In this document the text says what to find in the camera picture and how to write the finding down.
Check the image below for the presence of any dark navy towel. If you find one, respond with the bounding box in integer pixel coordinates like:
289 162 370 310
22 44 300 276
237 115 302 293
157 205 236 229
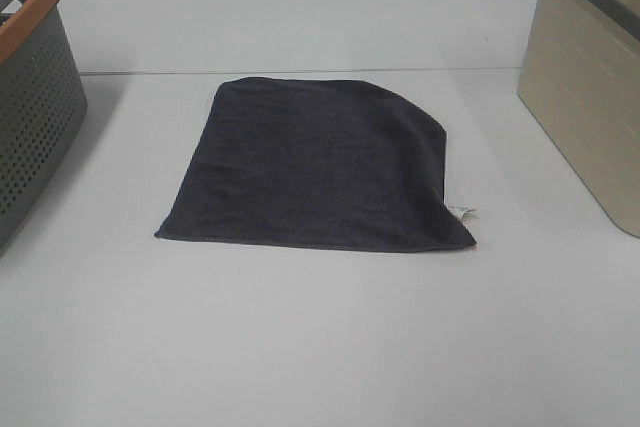
157 77 475 253

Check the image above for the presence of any grey perforated basket orange rim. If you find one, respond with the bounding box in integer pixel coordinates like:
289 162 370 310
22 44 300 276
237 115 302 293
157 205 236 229
1 0 88 247

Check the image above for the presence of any beige basket grey rim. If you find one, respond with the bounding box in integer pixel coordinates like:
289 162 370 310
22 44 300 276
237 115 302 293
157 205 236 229
517 0 639 236

